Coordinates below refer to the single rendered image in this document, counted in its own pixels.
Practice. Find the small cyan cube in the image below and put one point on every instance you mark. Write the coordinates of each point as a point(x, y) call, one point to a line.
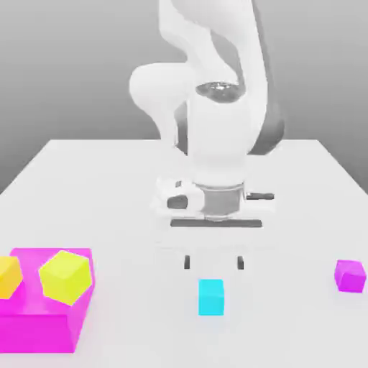
point(211, 297)

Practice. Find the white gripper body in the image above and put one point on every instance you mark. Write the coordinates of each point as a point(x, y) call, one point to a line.
point(215, 235)

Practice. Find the large magenta box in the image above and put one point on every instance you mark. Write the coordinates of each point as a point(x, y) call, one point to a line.
point(34, 333)

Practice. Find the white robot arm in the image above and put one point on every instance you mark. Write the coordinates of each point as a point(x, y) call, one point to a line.
point(218, 129)

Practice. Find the small orange cube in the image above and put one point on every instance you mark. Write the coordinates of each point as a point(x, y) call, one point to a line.
point(8, 277)

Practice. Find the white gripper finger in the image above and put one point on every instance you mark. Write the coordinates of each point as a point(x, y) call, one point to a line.
point(187, 262)
point(240, 262)

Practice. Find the small purple cube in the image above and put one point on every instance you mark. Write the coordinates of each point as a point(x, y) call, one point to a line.
point(350, 277)

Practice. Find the small yellow cube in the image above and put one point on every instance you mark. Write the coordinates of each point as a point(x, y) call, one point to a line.
point(64, 277)

